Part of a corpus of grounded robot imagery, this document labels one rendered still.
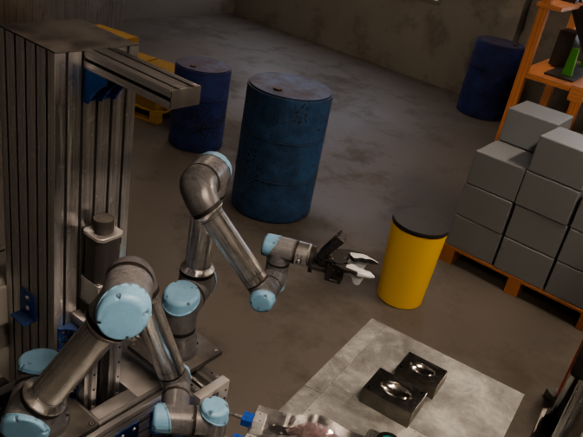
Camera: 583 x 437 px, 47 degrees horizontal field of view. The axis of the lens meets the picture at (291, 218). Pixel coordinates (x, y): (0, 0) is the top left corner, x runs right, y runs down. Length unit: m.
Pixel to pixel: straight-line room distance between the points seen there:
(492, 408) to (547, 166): 2.41
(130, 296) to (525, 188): 3.77
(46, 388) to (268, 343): 2.44
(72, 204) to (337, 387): 1.27
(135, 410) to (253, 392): 1.57
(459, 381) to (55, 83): 1.93
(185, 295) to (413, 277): 2.55
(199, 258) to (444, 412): 1.12
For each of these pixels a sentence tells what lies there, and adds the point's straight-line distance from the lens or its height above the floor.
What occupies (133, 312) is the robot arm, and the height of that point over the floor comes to 1.58.
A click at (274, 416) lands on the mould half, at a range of 2.36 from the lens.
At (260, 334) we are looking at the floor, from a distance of 4.08.
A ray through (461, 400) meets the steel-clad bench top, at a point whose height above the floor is 0.80.
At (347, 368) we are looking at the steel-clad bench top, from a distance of 2.71.
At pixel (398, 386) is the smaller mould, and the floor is 0.86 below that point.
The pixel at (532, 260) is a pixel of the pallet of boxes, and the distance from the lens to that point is 5.06.
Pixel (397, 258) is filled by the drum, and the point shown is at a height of 0.37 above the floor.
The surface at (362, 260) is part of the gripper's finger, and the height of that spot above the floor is 1.46.
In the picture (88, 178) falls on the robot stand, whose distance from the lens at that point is 1.87.
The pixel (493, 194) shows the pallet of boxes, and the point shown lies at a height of 0.67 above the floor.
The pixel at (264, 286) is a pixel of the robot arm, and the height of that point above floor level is 1.38.
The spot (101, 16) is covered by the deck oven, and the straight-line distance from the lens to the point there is 8.66.
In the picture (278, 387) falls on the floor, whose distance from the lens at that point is 3.75.
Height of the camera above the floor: 2.50
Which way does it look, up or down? 28 degrees down
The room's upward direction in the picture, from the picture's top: 11 degrees clockwise
